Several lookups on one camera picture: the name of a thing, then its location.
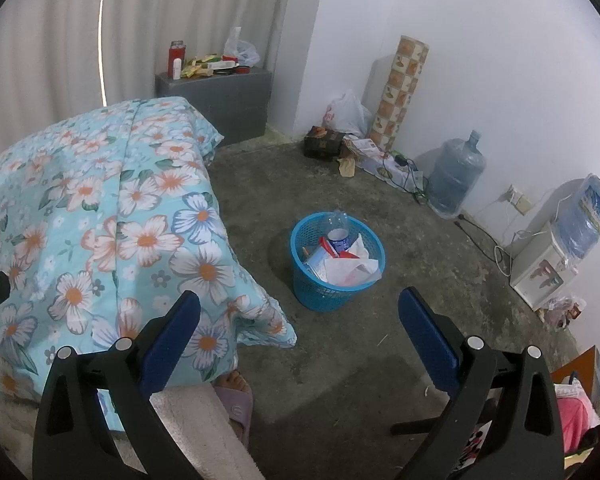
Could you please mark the orange box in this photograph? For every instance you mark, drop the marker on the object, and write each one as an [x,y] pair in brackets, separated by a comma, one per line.
[577,365]

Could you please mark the white wall socket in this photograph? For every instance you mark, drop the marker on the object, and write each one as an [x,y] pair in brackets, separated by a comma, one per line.
[520,200]

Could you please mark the white fluffy towel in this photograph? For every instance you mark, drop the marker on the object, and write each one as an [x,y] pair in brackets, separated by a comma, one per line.
[200,435]

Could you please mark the white water dispenser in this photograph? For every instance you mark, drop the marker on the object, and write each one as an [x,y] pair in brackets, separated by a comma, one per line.
[537,272]

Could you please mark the printed paper bag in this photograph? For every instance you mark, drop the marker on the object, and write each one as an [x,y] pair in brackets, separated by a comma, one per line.
[472,447]

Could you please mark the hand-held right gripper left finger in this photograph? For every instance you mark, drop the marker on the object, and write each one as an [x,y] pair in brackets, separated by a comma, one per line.
[172,340]

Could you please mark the pink cloth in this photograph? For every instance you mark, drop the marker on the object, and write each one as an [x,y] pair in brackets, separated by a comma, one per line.
[577,417]

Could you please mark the purple slipper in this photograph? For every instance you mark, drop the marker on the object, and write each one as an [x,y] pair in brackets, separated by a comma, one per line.
[237,410]

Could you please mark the blue dispenser water bottle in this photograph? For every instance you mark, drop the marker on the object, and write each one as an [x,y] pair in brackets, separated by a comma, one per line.
[582,215]

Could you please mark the white tube box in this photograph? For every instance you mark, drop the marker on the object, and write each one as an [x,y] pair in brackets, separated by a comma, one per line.
[222,65]

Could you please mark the clear plastic bottle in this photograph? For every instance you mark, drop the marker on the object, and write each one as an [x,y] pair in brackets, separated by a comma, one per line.
[339,235]

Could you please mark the small clear bag of items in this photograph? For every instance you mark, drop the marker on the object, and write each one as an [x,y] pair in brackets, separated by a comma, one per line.
[565,310]

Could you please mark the pile of yellow snack packets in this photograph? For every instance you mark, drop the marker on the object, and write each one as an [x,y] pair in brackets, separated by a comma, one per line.
[197,66]

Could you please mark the red packet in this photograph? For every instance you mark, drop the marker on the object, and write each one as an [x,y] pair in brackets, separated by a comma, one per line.
[351,255]

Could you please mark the large blue water jug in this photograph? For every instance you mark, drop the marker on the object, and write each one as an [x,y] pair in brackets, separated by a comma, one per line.
[455,175]

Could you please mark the grey cabinet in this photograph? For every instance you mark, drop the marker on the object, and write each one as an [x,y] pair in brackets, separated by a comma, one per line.
[220,105]

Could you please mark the clear plastic bag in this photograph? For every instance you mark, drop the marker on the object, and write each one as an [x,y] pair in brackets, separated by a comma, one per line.
[242,50]

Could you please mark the tile-patterned roll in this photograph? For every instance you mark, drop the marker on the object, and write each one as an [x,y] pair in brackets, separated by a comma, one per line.
[400,90]

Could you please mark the red thermos flask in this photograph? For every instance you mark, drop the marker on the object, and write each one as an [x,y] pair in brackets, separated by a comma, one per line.
[176,52]

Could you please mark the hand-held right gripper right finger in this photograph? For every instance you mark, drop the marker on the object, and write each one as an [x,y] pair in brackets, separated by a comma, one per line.
[427,340]

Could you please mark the white plastic bag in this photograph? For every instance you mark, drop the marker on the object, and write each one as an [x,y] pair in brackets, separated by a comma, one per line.
[347,112]
[355,270]

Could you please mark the brown paper scrap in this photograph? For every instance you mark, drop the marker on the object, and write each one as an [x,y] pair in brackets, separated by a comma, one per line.
[347,166]

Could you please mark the white curtain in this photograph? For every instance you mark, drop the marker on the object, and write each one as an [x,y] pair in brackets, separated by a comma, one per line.
[55,35]

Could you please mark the flat white floral box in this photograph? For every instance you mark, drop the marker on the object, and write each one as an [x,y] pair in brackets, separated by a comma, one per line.
[380,160]

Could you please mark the blue plastic basket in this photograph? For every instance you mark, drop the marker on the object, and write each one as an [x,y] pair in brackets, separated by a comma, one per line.
[320,292]

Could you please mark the small white bottle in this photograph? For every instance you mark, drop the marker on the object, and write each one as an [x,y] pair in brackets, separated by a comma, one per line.
[177,70]

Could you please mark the dark cardboard box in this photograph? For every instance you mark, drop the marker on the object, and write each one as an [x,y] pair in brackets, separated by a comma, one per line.
[324,144]

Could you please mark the blue and white medicine box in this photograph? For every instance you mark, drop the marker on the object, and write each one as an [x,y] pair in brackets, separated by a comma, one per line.
[320,262]

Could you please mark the person's foot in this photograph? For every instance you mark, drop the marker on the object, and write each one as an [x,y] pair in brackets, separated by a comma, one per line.
[232,380]

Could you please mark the blue floral blanket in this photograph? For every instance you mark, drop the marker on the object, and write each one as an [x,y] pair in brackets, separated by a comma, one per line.
[105,210]

